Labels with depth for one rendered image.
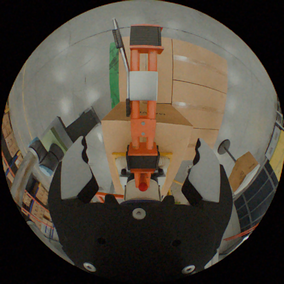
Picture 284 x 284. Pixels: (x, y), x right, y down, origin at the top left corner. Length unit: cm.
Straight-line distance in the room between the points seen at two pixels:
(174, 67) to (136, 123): 65
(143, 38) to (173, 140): 41
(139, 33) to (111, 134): 39
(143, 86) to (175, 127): 26
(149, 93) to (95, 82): 127
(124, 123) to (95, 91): 110
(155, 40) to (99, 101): 129
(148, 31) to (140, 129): 25
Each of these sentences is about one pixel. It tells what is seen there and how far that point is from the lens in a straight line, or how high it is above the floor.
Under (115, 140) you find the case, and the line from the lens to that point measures 46.
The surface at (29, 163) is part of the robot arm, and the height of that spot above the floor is 116.
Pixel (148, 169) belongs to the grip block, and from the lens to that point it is 34.
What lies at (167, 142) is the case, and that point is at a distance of 46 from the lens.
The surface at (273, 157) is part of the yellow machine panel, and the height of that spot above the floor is 91.
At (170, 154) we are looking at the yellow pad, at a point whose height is 96.
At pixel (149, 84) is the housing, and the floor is 109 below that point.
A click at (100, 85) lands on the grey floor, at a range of 143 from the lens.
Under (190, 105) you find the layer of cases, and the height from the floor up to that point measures 54.
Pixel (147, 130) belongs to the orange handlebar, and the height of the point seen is 109.
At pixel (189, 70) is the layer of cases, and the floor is 54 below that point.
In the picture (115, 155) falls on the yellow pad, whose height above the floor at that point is 97.
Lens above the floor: 132
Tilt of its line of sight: 57 degrees down
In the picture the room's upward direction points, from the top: 180 degrees clockwise
